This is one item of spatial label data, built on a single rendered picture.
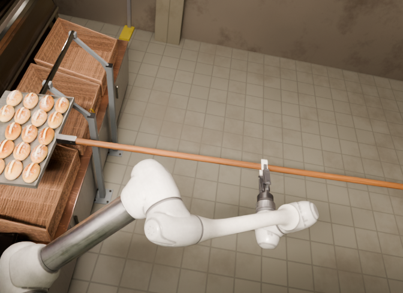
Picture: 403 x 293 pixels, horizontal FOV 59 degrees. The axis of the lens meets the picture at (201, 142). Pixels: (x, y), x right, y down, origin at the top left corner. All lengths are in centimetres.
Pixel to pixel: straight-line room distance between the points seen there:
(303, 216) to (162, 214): 60
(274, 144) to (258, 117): 37
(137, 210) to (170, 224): 16
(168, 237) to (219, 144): 234
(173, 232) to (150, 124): 241
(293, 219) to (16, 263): 103
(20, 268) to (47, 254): 10
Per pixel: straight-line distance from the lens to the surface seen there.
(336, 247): 318
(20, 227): 214
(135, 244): 279
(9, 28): 257
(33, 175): 168
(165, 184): 117
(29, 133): 182
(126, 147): 173
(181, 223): 113
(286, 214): 142
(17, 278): 146
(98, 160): 254
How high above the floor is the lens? 257
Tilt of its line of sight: 50 degrees down
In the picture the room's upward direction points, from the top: 13 degrees clockwise
